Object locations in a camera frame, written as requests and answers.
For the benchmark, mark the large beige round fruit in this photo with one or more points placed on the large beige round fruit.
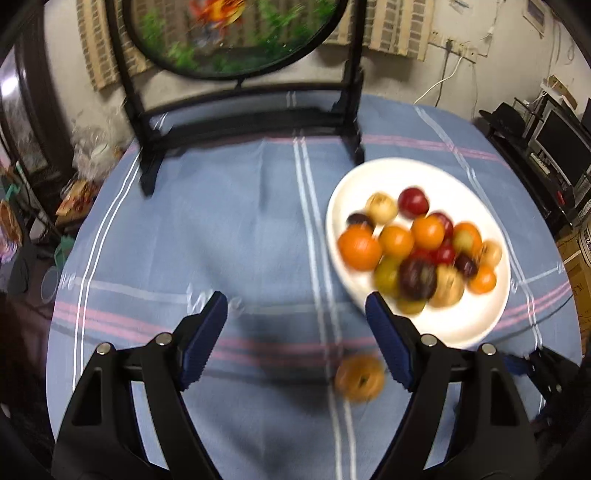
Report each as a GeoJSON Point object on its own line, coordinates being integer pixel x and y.
{"type": "Point", "coordinates": [447, 287]}

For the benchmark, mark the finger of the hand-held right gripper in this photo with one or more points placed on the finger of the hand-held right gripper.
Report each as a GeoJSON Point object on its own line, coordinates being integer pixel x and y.
{"type": "Point", "coordinates": [517, 364]}

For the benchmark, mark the large orange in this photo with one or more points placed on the large orange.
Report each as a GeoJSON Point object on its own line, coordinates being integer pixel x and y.
{"type": "Point", "coordinates": [360, 248]}

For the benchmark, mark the yellow green citrus fruit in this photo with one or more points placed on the yellow green citrus fruit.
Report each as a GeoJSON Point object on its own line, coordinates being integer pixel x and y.
{"type": "Point", "coordinates": [466, 237]}

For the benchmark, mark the dark purple plum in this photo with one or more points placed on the dark purple plum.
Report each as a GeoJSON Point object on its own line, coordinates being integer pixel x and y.
{"type": "Point", "coordinates": [360, 218]}

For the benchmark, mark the cardboard box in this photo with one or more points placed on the cardboard box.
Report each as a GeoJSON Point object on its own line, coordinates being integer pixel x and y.
{"type": "Point", "coordinates": [577, 263]}

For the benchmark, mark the red tomato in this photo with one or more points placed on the red tomato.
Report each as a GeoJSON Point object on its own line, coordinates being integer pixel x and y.
{"type": "Point", "coordinates": [445, 254]}
{"type": "Point", "coordinates": [447, 222]}

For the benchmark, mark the white wall socket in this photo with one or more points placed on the white wall socket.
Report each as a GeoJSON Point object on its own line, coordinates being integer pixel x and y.
{"type": "Point", "coordinates": [455, 47]}

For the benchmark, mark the small dark plum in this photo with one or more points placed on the small dark plum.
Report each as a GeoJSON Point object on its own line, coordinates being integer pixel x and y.
{"type": "Point", "coordinates": [465, 266]}

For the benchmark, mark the tan checkered wall hanging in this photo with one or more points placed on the tan checkered wall hanging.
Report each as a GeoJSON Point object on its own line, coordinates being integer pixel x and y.
{"type": "Point", "coordinates": [397, 27]}

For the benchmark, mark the small yellow green fruit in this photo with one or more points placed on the small yellow green fruit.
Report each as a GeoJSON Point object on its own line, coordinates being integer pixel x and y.
{"type": "Point", "coordinates": [411, 306]}

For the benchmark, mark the black computer monitor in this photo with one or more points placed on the black computer monitor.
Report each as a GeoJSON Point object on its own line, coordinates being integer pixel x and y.
{"type": "Point", "coordinates": [561, 138]}

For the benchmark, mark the green plastic basket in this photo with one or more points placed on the green plastic basket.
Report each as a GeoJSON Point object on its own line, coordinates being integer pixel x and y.
{"type": "Point", "coordinates": [64, 251]}

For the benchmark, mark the medium orange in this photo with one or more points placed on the medium orange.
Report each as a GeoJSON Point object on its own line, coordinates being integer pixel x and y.
{"type": "Point", "coordinates": [428, 230]}

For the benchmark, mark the yellow orange persimmon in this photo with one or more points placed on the yellow orange persimmon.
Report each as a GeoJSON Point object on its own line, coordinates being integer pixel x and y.
{"type": "Point", "coordinates": [396, 241]}

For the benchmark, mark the blue striped tablecloth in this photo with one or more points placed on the blue striped tablecloth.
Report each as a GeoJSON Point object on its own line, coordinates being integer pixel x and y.
{"type": "Point", "coordinates": [207, 230]}

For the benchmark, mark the black hat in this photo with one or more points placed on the black hat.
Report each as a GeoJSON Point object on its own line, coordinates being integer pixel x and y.
{"type": "Point", "coordinates": [503, 117]}

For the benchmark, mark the red round plum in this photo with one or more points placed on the red round plum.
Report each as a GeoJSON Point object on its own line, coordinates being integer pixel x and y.
{"type": "Point", "coordinates": [421, 254]}

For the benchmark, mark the white oval plate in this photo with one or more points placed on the white oval plate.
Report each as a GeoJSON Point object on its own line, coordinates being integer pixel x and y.
{"type": "Point", "coordinates": [466, 318]}

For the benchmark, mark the green yellow round fruit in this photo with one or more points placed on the green yellow round fruit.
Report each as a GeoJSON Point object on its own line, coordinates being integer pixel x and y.
{"type": "Point", "coordinates": [386, 275]}

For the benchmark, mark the clear plastic bag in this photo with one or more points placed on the clear plastic bag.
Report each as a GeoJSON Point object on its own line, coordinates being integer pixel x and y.
{"type": "Point", "coordinates": [94, 147]}

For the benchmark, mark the round painted table screen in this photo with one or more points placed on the round painted table screen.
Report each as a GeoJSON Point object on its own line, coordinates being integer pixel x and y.
{"type": "Point", "coordinates": [231, 37]}

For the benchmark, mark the black side shelf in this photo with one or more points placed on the black side shelf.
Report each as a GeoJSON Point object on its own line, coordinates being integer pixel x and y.
{"type": "Point", "coordinates": [521, 152]}

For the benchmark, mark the orange tangerine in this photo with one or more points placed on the orange tangerine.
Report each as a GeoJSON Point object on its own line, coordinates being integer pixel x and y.
{"type": "Point", "coordinates": [360, 377]}

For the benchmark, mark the small orange fruit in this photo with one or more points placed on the small orange fruit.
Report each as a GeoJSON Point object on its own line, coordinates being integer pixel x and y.
{"type": "Point", "coordinates": [483, 280]}

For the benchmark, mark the pale beige fruit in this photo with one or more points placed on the pale beige fruit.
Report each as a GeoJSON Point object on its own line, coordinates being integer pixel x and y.
{"type": "Point", "coordinates": [490, 253]}

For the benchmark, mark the dark brown passion fruit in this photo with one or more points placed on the dark brown passion fruit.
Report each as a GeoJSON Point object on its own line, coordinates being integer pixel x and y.
{"type": "Point", "coordinates": [418, 278]}

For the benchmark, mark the dark red plum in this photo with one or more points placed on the dark red plum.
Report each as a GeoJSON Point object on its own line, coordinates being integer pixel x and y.
{"type": "Point", "coordinates": [413, 201]}

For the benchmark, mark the dark wooden glass cabinet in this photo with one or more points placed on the dark wooden glass cabinet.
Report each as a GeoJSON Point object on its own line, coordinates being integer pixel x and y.
{"type": "Point", "coordinates": [23, 115]}

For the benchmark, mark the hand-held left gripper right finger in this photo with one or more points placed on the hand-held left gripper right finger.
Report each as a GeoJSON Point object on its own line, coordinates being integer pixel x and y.
{"type": "Point", "coordinates": [388, 337]}

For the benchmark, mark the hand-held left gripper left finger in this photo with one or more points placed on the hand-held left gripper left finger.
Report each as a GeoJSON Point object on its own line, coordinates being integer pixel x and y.
{"type": "Point", "coordinates": [205, 337]}

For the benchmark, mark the beige brown-spotted fruit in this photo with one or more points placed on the beige brown-spotted fruit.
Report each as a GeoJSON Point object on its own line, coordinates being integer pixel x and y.
{"type": "Point", "coordinates": [381, 206]}

